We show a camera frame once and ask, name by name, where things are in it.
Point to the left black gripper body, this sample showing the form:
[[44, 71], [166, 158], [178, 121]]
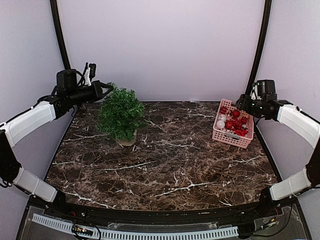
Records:
[[77, 97]]

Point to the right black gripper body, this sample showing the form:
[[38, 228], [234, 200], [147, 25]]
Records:
[[256, 109]]

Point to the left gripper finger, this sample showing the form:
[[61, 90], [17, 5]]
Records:
[[105, 86], [104, 95]]

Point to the small green christmas tree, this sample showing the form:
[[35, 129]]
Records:
[[121, 115]]

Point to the pink plastic basket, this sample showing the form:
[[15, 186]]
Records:
[[228, 137]]

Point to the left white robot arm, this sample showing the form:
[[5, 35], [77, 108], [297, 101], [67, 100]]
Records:
[[16, 130]]

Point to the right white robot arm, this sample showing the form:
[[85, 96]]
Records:
[[296, 143]]

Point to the red ball ornament cluster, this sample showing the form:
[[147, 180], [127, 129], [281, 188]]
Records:
[[238, 125]]

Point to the white ball ornament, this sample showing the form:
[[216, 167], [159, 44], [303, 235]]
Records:
[[220, 124]]

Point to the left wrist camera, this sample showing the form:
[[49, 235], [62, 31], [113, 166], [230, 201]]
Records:
[[89, 73]]

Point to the left black frame pole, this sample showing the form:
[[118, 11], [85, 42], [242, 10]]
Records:
[[64, 40]]

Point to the black frame pole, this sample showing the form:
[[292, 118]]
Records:
[[260, 45], [64, 40]]

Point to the right black frame pole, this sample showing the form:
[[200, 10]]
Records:
[[260, 45]]

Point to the white perforated cable duct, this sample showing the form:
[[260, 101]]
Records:
[[161, 232]]

